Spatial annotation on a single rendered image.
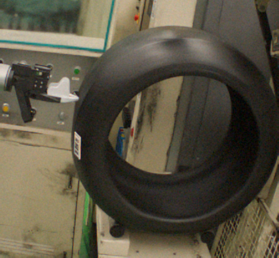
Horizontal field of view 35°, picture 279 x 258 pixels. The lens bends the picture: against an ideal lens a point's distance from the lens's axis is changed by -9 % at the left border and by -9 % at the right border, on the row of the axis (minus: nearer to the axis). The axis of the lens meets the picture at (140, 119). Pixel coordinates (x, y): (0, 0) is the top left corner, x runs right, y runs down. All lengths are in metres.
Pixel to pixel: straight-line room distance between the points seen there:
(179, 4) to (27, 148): 0.93
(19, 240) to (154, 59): 1.39
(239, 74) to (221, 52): 0.07
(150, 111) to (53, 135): 0.55
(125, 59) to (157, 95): 0.44
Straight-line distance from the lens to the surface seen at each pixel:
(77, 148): 1.23
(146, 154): 1.68
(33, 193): 2.15
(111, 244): 1.41
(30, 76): 1.26
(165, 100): 1.62
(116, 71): 1.18
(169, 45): 1.19
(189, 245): 1.57
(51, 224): 2.22
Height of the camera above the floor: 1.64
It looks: 18 degrees down
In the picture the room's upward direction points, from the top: 10 degrees clockwise
